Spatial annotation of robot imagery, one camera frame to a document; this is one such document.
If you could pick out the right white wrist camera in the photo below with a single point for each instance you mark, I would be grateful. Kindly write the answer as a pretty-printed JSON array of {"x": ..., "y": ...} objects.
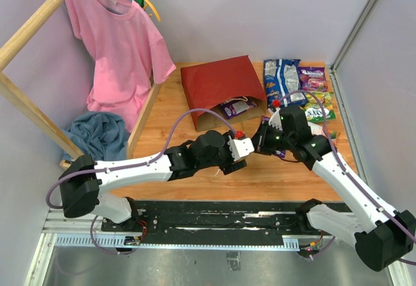
[{"x": 275, "y": 119}]

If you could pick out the green snack packet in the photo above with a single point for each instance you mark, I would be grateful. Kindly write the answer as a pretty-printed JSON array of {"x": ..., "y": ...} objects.
[{"x": 318, "y": 107}]

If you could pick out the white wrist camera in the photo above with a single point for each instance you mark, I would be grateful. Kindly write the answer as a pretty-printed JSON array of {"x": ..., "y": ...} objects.
[
  {"x": 275, "y": 119},
  {"x": 240, "y": 146}
]

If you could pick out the blue Doritos chip bag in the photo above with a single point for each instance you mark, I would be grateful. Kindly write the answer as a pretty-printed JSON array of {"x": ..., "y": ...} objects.
[{"x": 281, "y": 77}]

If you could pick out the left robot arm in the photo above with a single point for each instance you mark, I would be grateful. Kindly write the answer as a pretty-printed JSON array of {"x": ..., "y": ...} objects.
[{"x": 87, "y": 184}]

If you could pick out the pink t-shirt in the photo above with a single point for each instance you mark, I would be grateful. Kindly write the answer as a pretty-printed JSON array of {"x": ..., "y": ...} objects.
[{"x": 129, "y": 52}]

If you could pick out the purple snack packet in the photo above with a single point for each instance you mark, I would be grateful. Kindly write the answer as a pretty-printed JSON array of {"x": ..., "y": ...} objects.
[
  {"x": 313, "y": 78},
  {"x": 236, "y": 107},
  {"x": 281, "y": 154}
]

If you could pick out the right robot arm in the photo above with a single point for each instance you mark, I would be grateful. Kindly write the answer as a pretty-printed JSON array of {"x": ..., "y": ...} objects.
[{"x": 378, "y": 232}]

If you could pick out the orange snack packet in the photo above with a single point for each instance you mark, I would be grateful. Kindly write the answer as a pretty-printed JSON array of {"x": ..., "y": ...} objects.
[{"x": 319, "y": 130}]

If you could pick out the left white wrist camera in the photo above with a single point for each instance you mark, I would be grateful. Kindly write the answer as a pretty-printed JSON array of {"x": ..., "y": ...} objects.
[{"x": 240, "y": 146}]

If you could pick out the blue cloth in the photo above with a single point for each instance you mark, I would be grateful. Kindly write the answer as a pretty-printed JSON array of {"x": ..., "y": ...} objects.
[{"x": 101, "y": 135}]

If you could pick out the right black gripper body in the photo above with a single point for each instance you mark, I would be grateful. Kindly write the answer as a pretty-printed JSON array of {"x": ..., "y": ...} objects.
[{"x": 270, "y": 138}]

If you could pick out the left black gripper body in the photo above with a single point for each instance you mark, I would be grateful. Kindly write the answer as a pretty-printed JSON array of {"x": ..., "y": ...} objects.
[{"x": 227, "y": 162}]

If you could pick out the wooden clothes rack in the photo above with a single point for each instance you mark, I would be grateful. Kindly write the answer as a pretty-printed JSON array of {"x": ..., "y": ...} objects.
[{"x": 54, "y": 71}]

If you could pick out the red paper bag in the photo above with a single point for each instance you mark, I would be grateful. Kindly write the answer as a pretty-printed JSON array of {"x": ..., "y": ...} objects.
[{"x": 209, "y": 84}]

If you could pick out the aluminium frame post right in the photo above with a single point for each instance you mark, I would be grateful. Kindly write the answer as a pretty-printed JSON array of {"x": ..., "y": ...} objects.
[{"x": 354, "y": 33}]

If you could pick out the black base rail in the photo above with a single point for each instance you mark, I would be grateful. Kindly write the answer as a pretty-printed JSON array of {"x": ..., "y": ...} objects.
[{"x": 205, "y": 225}]

